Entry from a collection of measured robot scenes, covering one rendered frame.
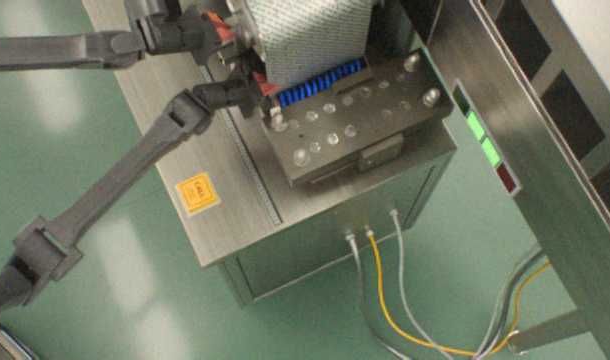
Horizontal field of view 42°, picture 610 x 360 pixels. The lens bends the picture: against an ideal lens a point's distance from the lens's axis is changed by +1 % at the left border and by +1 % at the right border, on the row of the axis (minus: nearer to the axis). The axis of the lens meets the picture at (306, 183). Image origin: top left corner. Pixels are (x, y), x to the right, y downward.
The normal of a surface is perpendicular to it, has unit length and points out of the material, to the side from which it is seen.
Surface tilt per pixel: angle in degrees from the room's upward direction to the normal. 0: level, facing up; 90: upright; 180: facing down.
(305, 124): 0
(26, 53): 18
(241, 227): 0
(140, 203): 0
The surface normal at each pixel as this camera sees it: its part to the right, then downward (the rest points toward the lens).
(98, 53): 0.22, -0.05
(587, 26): 0.00, -0.29
